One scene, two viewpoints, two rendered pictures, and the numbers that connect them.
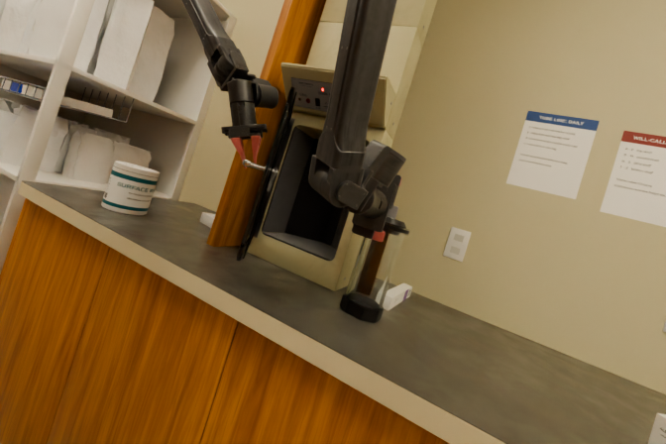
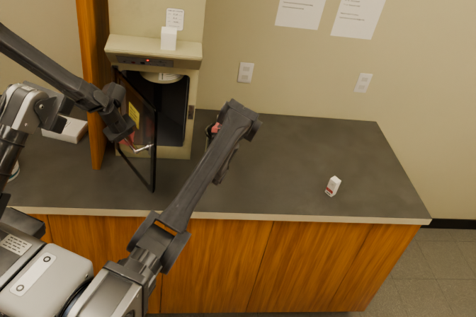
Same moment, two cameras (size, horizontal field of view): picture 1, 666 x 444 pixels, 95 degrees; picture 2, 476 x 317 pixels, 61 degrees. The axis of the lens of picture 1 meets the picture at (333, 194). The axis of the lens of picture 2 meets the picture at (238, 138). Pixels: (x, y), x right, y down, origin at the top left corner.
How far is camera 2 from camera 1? 1.18 m
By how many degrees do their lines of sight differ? 51
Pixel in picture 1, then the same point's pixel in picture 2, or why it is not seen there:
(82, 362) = not seen: hidden behind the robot
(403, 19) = not seen: outside the picture
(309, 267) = (168, 152)
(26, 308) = not seen: outside the picture
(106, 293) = (61, 229)
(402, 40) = not seen: outside the picture
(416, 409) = (257, 216)
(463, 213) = (247, 51)
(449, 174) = (233, 24)
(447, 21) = not seen: outside the picture
